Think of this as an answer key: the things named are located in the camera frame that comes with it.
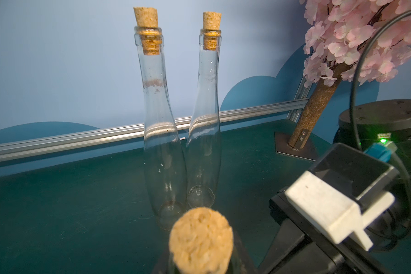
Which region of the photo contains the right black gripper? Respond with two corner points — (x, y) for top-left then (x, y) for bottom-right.
(258, 187), (390, 274)

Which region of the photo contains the clear glass bottle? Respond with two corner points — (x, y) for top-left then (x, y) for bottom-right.
(152, 207), (258, 274)
(186, 11), (221, 208)
(134, 7), (187, 230)

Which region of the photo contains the pink artificial blossom tree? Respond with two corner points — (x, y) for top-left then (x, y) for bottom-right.
(275, 1), (411, 160)

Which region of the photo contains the right aluminium frame post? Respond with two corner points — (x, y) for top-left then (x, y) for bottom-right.
(287, 77), (312, 123)

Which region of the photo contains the aluminium back frame bar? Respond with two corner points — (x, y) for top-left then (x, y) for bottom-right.
(0, 100), (295, 162)

